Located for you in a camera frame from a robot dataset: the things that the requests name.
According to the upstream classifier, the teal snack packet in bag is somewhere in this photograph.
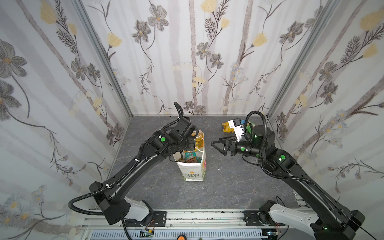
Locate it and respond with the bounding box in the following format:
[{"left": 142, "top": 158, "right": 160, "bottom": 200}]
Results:
[{"left": 183, "top": 152, "right": 197, "bottom": 161}]

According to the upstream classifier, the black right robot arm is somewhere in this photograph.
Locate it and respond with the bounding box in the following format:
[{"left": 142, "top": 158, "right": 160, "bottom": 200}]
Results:
[{"left": 211, "top": 111, "right": 365, "bottom": 240}]

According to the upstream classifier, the aluminium corner post right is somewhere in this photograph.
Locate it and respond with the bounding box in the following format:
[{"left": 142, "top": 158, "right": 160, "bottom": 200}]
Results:
[{"left": 267, "top": 0, "right": 340, "bottom": 120}]

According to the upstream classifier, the aluminium corner post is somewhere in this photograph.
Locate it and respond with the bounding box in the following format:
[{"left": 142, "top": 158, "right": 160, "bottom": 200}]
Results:
[
  {"left": 71, "top": 0, "right": 134, "bottom": 119},
  {"left": 267, "top": 0, "right": 340, "bottom": 120}
]

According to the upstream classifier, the green snack packet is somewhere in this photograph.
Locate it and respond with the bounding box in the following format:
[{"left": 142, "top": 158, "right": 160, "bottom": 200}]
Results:
[{"left": 246, "top": 121, "right": 255, "bottom": 135}]

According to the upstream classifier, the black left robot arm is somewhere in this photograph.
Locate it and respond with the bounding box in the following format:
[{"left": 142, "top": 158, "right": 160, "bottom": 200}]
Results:
[{"left": 68, "top": 103, "right": 199, "bottom": 225}]

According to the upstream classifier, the large yellow snack bag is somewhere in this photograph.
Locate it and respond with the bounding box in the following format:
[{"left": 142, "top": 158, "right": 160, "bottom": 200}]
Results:
[{"left": 195, "top": 133, "right": 205, "bottom": 152}]

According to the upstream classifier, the white floral paper bag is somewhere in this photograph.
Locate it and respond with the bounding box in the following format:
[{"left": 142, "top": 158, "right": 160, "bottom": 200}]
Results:
[{"left": 173, "top": 130, "right": 207, "bottom": 182}]

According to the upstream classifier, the aluminium corner post left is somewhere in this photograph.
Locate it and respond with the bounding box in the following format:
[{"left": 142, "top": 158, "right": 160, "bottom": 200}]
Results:
[{"left": 71, "top": 0, "right": 134, "bottom": 119}]

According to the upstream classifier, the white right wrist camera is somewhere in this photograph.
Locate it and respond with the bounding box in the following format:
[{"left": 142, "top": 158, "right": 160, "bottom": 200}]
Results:
[{"left": 228, "top": 118, "right": 245, "bottom": 142}]

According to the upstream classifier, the orange red snack packet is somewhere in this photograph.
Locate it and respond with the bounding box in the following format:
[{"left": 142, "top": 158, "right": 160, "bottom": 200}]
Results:
[{"left": 179, "top": 158, "right": 198, "bottom": 164}]

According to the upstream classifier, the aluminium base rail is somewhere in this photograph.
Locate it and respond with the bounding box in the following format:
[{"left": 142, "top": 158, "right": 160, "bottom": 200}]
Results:
[{"left": 77, "top": 208, "right": 331, "bottom": 240}]

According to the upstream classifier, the small yellow snack packet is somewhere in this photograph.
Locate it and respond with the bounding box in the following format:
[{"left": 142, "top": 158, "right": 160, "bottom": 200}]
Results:
[{"left": 222, "top": 122, "right": 234, "bottom": 133}]

